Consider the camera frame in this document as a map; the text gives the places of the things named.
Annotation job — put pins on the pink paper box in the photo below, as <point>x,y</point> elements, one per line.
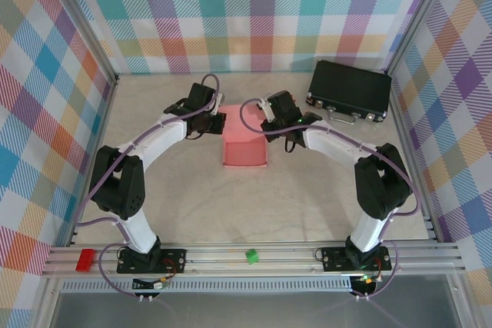
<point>244,153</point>

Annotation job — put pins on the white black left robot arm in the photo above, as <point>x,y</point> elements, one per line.
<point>161,136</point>

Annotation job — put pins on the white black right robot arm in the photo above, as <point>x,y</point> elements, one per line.
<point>334,140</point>

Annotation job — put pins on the black hard case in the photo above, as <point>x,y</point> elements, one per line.
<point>346,82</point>

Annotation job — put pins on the green terminal block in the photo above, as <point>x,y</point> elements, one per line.
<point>252,257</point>

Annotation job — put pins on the grey metal panel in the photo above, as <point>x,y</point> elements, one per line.
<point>250,310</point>

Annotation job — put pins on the red rectangular block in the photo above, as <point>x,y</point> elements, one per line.
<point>85,260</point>

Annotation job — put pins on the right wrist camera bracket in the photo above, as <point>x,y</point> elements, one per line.
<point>267,109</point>

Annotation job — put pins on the aluminium frame rail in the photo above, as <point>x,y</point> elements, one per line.
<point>269,262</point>

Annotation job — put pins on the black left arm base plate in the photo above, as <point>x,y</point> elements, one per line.
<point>173,259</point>

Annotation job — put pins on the aluminium frame post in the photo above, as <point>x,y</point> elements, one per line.
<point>421,9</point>
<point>82,22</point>

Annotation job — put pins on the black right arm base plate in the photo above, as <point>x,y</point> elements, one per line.
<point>334,259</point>

